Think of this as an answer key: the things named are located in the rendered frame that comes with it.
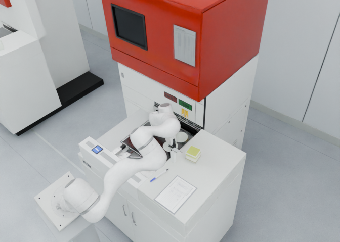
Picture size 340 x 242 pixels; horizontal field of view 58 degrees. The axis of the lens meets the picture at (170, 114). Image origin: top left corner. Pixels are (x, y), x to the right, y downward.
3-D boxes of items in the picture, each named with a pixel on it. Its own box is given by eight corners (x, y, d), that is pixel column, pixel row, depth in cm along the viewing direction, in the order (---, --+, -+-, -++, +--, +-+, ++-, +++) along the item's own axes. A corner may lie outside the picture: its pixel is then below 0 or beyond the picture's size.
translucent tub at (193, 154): (190, 151, 195) (190, 144, 190) (201, 156, 192) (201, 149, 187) (184, 159, 190) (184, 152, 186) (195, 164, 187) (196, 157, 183)
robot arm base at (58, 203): (59, 224, 172) (67, 227, 157) (45, 193, 172) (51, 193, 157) (90, 207, 183) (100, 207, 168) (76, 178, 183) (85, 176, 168)
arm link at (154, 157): (71, 198, 152) (92, 221, 155) (68, 206, 140) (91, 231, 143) (149, 132, 158) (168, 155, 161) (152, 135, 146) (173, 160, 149)
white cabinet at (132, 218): (148, 170, 306) (140, 108, 251) (231, 229, 257) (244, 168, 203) (97, 215, 271) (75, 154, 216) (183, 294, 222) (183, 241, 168)
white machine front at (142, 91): (125, 96, 262) (119, 55, 235) (203, 141, 221) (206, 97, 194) (123, 98, 260) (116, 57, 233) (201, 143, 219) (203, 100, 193)
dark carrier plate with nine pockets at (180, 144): (157, 115, 232) (157, 115, 231) (193, 136, 215) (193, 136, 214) (123, 142, 213) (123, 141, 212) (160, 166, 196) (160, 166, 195)
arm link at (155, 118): (151, 135, 168) (150, 125, 197) (179, 129, 168) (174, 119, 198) (147, 119, 166) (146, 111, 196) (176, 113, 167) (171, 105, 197)
